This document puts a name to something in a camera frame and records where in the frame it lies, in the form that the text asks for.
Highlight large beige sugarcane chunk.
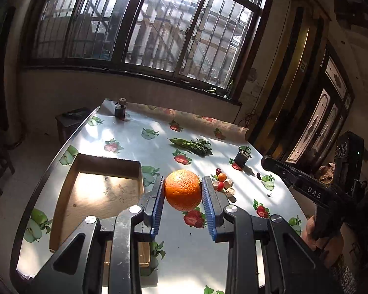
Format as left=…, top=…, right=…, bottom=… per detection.
left=223, top=178, right=233, bottom=189

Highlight orange tangerine with stem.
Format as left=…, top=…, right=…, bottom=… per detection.
left=165, top=169, right=202, bottom=212

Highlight tall beige sugarcane piece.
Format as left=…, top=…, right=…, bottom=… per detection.
left=213, top=181, right=220, bottom=191

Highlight round beige sugarcane slice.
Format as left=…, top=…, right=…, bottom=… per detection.
left=224, top=188, right=235, bottom=198

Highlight red cherry tomato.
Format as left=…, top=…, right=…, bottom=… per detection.
left=217, top=181, right=224, bottom=191

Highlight small orange kumquat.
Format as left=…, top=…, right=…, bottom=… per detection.
left=218, top=172, right=227, bottom=181

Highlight black plant pot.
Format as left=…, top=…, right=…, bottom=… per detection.
left=234, top=145, right=251, bottom=169

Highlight brown cardboard tray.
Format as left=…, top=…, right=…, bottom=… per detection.
left=49, top=153, right=144, bottom=252

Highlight green leafy vegetable bunch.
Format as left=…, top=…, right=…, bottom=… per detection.
left=169, top=138, right=213, bottom=157

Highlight fruit print tablecloth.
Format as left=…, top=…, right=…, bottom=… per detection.
left=16, top=98, right=308, bottom=294

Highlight small dark jar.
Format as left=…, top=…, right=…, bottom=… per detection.
left=114, top=98, right=126, bottom=121

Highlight wooden door with glass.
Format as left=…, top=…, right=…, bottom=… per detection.
left=282, top=42, right=355, bottom=171

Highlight black remote control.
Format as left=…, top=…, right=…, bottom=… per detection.
left=62, top=108, right=90, bottom=120

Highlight dark wooden stool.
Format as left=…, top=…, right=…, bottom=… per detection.
left=56, top=113, right=85, bottom=145

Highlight barred window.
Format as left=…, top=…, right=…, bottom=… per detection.
left=21, top=0, right=273, bottom=101

